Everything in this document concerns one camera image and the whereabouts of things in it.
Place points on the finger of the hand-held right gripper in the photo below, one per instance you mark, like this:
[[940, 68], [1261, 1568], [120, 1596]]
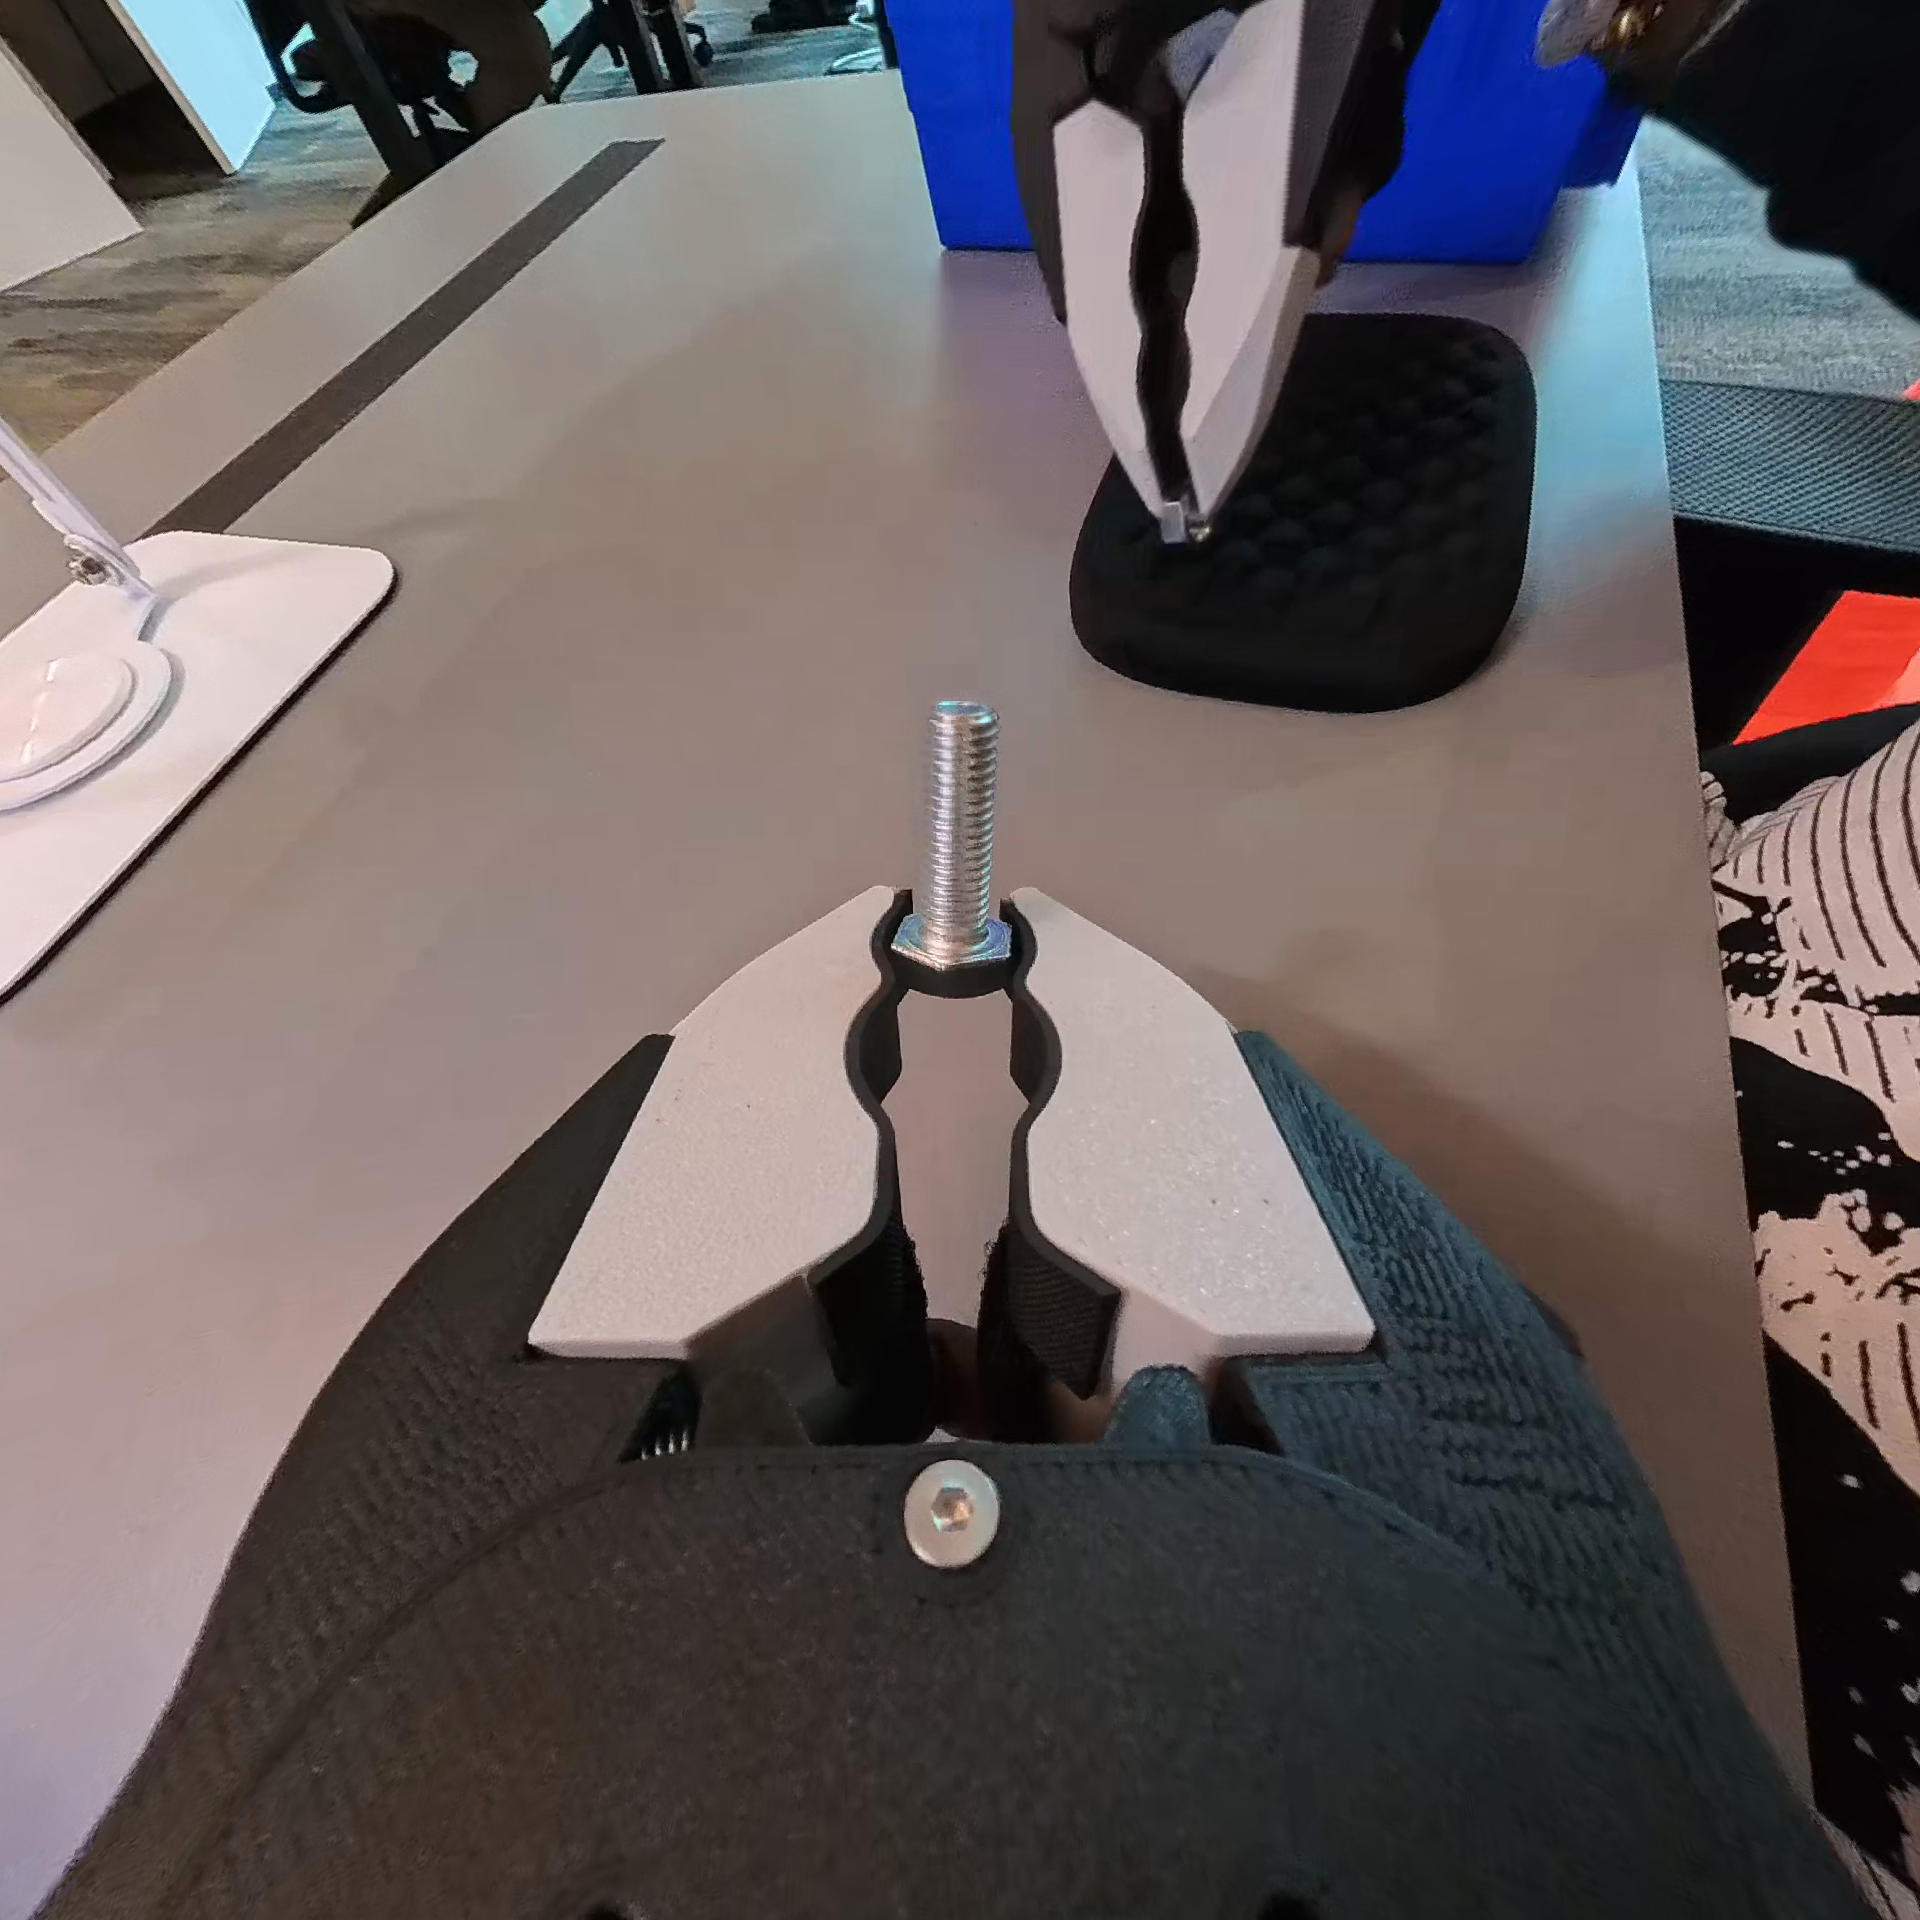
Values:
[[1102, 255], [1253, 225]]

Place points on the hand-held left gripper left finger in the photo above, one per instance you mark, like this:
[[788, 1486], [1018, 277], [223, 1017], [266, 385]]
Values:
[[720, 1170]]

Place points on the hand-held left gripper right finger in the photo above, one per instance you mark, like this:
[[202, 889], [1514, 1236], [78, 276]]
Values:
[[1185, 1184]]

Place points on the steel hex nut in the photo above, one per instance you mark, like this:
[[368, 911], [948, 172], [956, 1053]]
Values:
[[1185, 517]]

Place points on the long steel hex bolt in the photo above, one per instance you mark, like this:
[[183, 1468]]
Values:
[[961, 839]]

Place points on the person's right forearm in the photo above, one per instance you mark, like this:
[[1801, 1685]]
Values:
[[1800, 135]]

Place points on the blue plastic bin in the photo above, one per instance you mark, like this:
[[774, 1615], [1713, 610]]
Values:
[[1501, 150]]

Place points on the black wrist rest pad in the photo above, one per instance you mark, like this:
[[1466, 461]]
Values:
[[1349, 570]]

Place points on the grey mesh office chair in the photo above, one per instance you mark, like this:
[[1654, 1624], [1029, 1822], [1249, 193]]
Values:
[[1800, 452]]

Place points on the person's printed black shirt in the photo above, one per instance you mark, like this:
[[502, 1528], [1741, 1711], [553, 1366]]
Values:
[[1829, 1200]]

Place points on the black office chair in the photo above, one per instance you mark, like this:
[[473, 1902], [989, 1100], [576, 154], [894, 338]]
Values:
[[421, 61]]

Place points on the white display stand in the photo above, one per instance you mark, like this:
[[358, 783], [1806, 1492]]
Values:
[[224, 646]]

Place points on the orange red object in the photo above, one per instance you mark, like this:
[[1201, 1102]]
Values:
[[1846, 674]]

